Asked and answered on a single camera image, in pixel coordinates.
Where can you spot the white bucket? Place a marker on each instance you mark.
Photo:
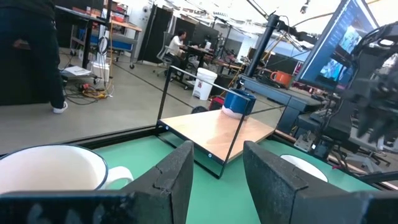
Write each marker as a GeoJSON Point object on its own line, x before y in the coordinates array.
{"type": "Point", "coordinates": [203, 84]}

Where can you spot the blue flower white mug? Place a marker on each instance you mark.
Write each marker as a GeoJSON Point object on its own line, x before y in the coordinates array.
{"type": "Point", "coordinates": [46, 168]}

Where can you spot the orange mug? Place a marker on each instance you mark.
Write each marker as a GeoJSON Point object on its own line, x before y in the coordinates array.
{"type": "Point", "coordinates": [281, 78]}

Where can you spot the person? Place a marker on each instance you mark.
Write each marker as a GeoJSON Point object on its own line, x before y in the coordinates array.
{"type": "Point", "coordinates": [28, 53]}
{"type": "Point", "coordinates": [175, 46]}

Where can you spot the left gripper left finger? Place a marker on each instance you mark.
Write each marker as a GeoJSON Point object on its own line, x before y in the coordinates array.
{"type": "Point", "coordinates": [155, 199]}

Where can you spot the computer monitor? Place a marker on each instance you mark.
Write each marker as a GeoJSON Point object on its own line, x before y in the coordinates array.
{"type": "Point", "coordinates": [335, 56]}

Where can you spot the black pole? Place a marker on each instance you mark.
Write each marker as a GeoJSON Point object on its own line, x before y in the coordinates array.
{"type": "Point", "coordinates": [262, 46]}

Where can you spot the workbench with bins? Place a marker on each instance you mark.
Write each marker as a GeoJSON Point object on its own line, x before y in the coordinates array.
{"type": "Point", "coordinates": [121, 37]}

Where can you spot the red box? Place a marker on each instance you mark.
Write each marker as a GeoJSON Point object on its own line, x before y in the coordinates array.
{"type": "Point", "coordinates": [216, 103]}

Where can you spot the laptop computer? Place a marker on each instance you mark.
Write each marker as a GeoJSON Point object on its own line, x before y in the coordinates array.
{"type": "Point", "coordinates": [280, 95]}

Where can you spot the wooden shelf with black frame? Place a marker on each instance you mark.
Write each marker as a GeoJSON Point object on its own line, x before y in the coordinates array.
{"type": "Point", "coordinates": [214, 133]}

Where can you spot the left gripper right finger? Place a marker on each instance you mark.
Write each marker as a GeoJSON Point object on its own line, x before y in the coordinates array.
{"type": "Point", "coordinates": [280, 202]}

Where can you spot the dark blue mug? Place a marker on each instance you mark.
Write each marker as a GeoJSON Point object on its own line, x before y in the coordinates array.
{"type": "Point", "coordinates": [239, 104]}

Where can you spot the green patterned white mug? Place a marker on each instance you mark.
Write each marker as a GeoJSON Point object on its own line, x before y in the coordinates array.
{"type": "Point", "coordinates": [306, 166]}

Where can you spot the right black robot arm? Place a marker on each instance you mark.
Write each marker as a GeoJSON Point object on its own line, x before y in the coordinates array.
{"type": "Point", "coordinates": [363, 62]}

